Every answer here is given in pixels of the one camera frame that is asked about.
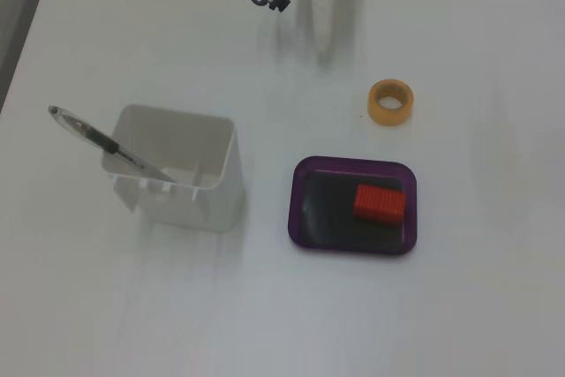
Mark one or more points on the white tapered gripper finger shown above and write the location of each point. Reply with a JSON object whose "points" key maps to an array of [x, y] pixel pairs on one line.
{"points": [[323, 19]]}

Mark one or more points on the red ribbed cube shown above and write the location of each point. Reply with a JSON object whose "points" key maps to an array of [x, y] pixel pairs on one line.
{"points": [[378, 204]]}

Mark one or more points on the white plastic box container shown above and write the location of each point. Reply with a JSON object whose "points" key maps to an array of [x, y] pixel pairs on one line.
{"points": [[212, 200]]}

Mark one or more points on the yellow tape roll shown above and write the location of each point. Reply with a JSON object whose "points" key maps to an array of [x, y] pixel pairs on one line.
{"points": [[391, 115]]}

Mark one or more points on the purple rectangular tray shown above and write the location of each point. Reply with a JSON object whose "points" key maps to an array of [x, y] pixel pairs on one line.
{"points": [[326, 222]]}

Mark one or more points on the black clear ballpoint pen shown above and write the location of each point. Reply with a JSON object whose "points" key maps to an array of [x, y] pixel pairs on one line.
{"points": [[95, 137]]}

